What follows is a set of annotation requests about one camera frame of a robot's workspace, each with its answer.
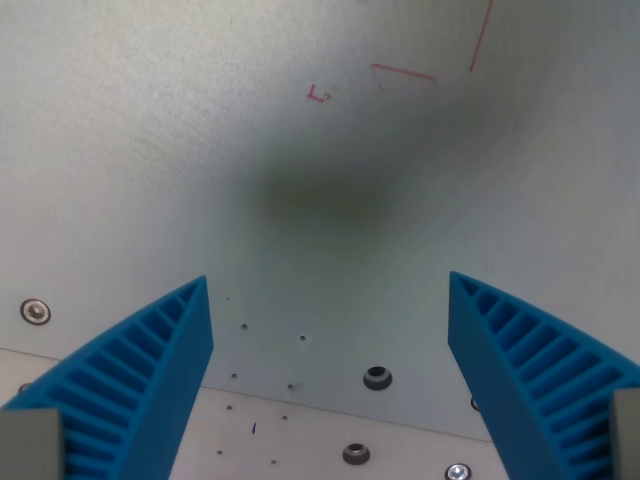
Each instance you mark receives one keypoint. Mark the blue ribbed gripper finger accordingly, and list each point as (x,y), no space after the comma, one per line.
(150,380)
(520,380)

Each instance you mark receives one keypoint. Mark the silver hex socket screw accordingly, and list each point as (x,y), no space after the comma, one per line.
(35,311)
(474,403)
(458,472)
(23,388)

